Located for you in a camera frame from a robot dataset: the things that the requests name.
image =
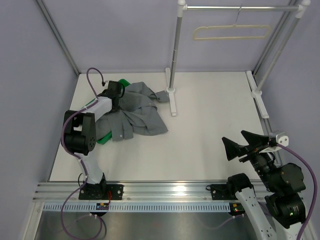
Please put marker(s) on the aluminium frame post left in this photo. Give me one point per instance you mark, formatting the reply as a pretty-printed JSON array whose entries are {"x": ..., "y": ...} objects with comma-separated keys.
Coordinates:
[{"x": 57, "y": 35}]

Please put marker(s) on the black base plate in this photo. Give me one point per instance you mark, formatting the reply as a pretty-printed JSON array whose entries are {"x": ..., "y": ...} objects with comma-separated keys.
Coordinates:
[
  {"x": 115, "y": 192},
  {"x": 221, "y": 191}
]

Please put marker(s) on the aluminium frame post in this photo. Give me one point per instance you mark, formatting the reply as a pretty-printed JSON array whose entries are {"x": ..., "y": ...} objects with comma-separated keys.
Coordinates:
[
  {"x": 275, "y": 34},
  {"x": 57, "y": 35}
]

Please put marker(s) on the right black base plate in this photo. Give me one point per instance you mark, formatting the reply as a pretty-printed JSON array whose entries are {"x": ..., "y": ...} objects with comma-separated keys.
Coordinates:
[{"x": 221, "y": 191}]

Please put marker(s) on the aluminium mounting rail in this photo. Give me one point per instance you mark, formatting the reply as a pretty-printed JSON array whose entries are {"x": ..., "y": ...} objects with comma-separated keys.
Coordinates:
[{"x": 133, "y": 191}]

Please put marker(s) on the cream hanger with metal hook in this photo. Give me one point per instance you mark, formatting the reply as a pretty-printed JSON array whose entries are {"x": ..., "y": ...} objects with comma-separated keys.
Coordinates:
[{"x": 232, "y": 31}]

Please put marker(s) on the grey button-up shirt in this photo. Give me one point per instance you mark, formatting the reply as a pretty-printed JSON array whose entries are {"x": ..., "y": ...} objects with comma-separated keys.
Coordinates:
[{"x": 138, "y": 114}]

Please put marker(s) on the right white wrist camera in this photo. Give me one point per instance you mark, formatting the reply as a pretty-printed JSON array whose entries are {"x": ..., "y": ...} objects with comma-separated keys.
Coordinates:
[{"x": 275, "y": 138}]

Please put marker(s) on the aluminium frame post right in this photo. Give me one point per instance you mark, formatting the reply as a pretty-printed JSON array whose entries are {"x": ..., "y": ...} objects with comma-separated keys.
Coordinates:
[{"x": 275, "y": 34}]

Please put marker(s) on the white slotted cable duct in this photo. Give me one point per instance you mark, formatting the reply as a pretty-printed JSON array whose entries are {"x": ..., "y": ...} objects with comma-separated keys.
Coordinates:
[{"x": 140, "y": 207}]

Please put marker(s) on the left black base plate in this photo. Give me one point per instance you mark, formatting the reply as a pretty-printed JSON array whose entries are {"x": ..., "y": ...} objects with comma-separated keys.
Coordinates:
[{"x": 115, "y": 192}]

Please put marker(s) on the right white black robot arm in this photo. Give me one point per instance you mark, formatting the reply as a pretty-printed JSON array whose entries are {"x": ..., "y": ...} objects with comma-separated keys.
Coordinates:
[{"x": 284, "y": 182}]

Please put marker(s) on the metal clothes rack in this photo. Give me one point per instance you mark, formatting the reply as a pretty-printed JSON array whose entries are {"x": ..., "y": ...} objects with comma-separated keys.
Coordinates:
[{"x": 256, "y": 93}]

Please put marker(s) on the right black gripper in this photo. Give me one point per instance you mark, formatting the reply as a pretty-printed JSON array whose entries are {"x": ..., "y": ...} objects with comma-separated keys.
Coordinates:
[{"x": 234, "y": 149}]

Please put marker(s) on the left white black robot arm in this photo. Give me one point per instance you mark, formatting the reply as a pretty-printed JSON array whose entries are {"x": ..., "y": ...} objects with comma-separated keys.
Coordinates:
[{"x": 79, "y": 138}]

